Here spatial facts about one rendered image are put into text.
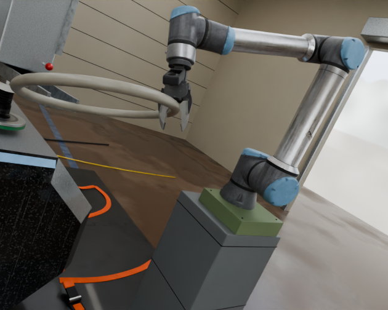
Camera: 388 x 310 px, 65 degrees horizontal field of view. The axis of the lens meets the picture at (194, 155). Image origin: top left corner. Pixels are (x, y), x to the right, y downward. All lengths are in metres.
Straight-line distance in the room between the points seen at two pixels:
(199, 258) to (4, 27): 1.23
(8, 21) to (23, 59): 0.15
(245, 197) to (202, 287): 0.45
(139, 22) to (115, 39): 0.64
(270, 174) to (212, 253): 0.43
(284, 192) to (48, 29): 1.20
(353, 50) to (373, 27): 4.47
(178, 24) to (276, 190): 0.75
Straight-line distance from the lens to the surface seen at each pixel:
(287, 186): 1.34
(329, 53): 1.39
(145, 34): 7.29
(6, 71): 1.48
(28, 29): 1.47
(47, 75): 0.81
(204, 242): 1.44
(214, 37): 1.03
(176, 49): 0.96
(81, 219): 1.59
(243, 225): 1.38
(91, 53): 6.94
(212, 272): 1.44
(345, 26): 6.48
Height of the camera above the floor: 1.35
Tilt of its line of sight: 11 degrees down
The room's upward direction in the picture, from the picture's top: 24 degrees clockwise
